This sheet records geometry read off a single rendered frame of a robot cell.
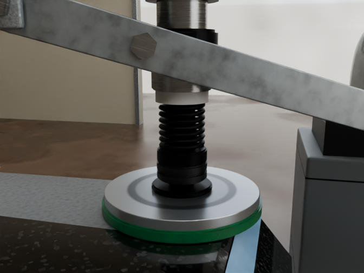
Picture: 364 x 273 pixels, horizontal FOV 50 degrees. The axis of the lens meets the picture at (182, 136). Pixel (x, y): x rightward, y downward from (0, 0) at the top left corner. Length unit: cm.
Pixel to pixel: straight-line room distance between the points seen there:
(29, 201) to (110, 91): 504
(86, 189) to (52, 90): 541
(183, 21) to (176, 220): 23
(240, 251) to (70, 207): 24
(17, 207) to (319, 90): 43
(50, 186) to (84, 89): 514
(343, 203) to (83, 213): 76
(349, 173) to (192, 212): 69
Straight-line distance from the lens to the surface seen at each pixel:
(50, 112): 610
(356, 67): 124
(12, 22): 43
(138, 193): 53
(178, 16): 48
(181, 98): 48
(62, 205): 58
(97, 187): 64
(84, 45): 44
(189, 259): 43
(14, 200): 62
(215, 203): 50
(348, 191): 112
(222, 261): 44
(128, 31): 44
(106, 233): 49
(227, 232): 47
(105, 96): 565
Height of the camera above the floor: 108
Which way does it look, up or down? 13 degrees down
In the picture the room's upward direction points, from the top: straight up
